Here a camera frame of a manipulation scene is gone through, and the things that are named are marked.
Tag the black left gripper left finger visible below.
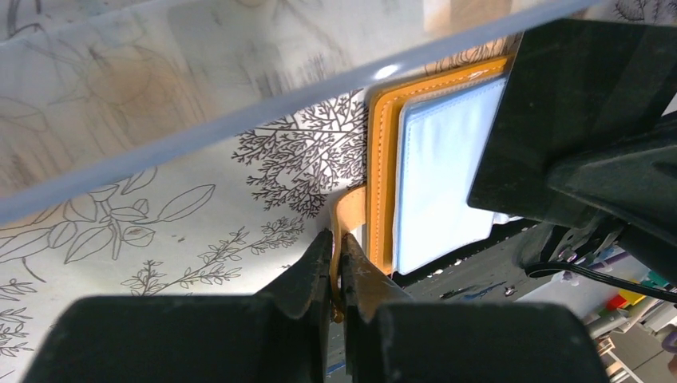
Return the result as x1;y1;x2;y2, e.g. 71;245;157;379
24;230;333;382

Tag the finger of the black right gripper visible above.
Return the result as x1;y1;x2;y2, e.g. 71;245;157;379
547;113;676;284

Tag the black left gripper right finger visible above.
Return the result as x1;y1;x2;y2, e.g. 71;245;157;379
341;233;608;382

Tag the orange leather card holder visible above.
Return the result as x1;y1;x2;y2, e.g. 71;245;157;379
330;56;513;322

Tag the clear acrylic card box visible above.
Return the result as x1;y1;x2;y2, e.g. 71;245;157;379
1;1;589;223

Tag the floral patterned table mat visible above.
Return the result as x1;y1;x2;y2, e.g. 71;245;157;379
1;1;676;382

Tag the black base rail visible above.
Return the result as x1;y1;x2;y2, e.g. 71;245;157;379
325;216;562;383

